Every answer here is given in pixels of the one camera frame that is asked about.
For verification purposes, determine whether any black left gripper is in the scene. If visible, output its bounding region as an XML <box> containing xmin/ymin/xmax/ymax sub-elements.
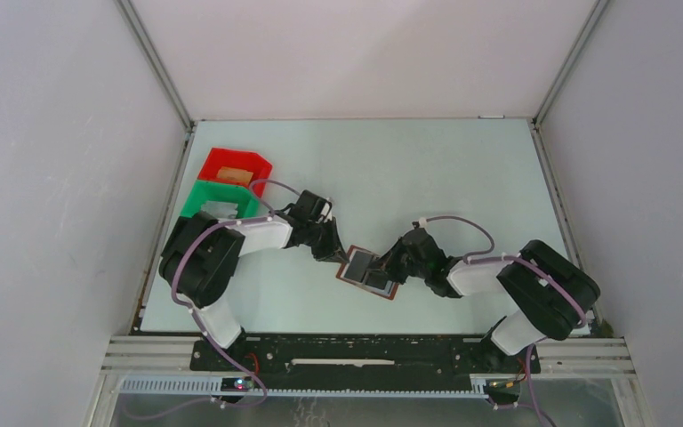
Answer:
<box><xmin>304</xmin><ymin>218</ymin><xmax>349</xmax><ymax>265</ymax></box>

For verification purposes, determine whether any dark credit card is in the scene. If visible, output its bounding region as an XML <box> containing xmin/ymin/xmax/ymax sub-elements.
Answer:
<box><xmin>341</xmin><ymin>248</ymin><xmax>376</xmax><ymax>283</ymax></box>

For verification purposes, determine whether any brown leather card holder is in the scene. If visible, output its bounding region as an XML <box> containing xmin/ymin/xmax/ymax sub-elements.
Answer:
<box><xmin>336</xmin><ymin>246</ymin><xmax>399</xmax><ymax>301</ymax></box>

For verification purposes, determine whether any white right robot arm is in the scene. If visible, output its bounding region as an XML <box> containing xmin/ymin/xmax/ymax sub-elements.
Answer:
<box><xmin>361</xmin><ymin>228</ymin><xmax>600</xmax><ymax>372</ymax></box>

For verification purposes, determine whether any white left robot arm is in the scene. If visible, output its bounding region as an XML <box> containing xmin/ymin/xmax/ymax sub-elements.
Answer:
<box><xmin>158</xmin><ymin>190</ymin><xmax>349</xmax><ymax>371</ymax></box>

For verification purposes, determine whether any orange card in red bin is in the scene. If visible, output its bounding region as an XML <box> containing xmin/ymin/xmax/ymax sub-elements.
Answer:
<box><xmin>215</xmin><ymin>166</ymin><xmax>253</xmax><ymax>187</ymax></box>

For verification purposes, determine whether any clear card in green bin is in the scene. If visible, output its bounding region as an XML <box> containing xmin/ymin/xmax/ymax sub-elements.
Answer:
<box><xmin>200</xmin><ymin>200</ymin><xmax>239</xmax><ymax>219</ymax></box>

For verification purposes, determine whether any green plastic bin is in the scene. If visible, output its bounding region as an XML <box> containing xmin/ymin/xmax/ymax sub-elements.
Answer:
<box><xmin>180</xmin><ymin>180</ymin><xmax>260</xmax><ymax>219</ymax></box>

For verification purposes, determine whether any red plastic bin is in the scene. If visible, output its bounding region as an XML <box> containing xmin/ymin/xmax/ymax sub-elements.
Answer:
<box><xmin>197</xmin><ymin>148</ymin><xmax>273</xmax><ymax>188</ymax></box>

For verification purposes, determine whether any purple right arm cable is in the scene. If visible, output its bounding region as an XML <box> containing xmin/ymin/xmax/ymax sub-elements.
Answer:
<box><xmin>418</xmin><ymin>214</ymin><xmax>588</xmax><ymax>427</ymax></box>

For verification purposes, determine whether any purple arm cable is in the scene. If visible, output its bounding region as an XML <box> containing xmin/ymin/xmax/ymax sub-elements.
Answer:
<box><xmin>418</xmin><ymin>214</ymin><xmax>588</xmax><ymax>427</ymax></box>
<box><xmin>170</xmin><ymin>179</ymin><xmax>304</xmax><ymax>422</ymax></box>

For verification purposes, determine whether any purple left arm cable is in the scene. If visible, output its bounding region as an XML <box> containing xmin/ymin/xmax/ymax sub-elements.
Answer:
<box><xmin>170</xmin><ymin>179</ymin><xmax>304</xmax><ymax>422</ymax></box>

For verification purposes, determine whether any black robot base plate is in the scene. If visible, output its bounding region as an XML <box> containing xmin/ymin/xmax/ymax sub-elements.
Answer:
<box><xmin>189</xmin><ymin>333</ymin><xmax>541</xmax><ymax>392</ymax></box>

